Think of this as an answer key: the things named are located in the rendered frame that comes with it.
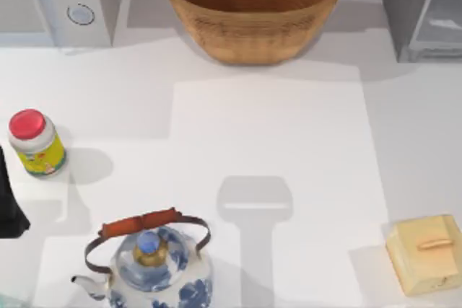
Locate woven brown basket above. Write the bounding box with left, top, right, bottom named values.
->
left=161, top=0, right=345, bottom=66

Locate blue and white kettle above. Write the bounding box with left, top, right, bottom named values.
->
left=70, top=207, right=214, bottom=308

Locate round microwave knob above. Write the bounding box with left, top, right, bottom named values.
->
left=66, top=3, right=96, bottom=27

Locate red-lidded yellow jar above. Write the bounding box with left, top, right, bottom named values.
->
left=7, top=108, right=67, bottom=180

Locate pale wooden box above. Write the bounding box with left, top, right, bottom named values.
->
left=385, top=214, right=462, bottom=297

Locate pale microwave oven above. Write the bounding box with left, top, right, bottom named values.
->
left=0, top=0, right=126, bottom=49

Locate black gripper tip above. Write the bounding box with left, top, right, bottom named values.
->
left=0, top=146, right=31, bottom=240

